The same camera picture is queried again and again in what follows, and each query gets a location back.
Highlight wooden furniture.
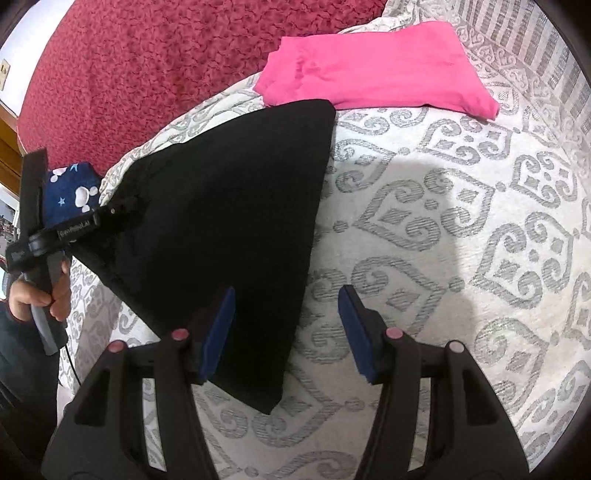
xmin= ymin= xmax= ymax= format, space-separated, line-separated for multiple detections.
xmin=0 ymin=104 xmax=29 ymax=197

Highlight navy printed cloth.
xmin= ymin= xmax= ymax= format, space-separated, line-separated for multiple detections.
xmin=42 ymin=161 xmax=105 ymax=228

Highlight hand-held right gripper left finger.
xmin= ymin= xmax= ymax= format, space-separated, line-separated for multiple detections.
xmin=41 ymin=286 xmax=237 ymax=480

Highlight black cable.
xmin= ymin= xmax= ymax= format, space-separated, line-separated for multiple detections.
xmin=58 ymin=330 xmax=83 ymax=387

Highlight black pants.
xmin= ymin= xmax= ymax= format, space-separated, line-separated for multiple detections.
xmin=69 ymin=98 xmax=336 ymax=415

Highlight person's left hand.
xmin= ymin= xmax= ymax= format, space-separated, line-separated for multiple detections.
xmin=8 ymin=258 xmax=73 ymax=324

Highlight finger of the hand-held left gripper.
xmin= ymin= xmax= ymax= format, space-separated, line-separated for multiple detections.
xmin=92 ymin=196 xmax=140 ymax=228

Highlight person's left forearm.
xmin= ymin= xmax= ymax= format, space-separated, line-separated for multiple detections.
xmin=0 ymin=309 xmax=63 ymax=462

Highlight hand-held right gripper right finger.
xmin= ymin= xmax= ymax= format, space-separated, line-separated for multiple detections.
xmin=338 ymin=285 xmax=532 ymax=480

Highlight red textured blanket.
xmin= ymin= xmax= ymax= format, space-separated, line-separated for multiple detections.
xmin=16 ymin=0 xmax=389 ymax=185

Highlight pink folded garment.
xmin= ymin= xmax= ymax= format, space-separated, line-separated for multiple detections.
xmin=253 ymin=21 xmax=501 ymax=121

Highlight white grey patterned bedspread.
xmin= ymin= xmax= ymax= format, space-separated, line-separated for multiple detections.
xmin=58 ymin=0 xmax=591 ymax=480

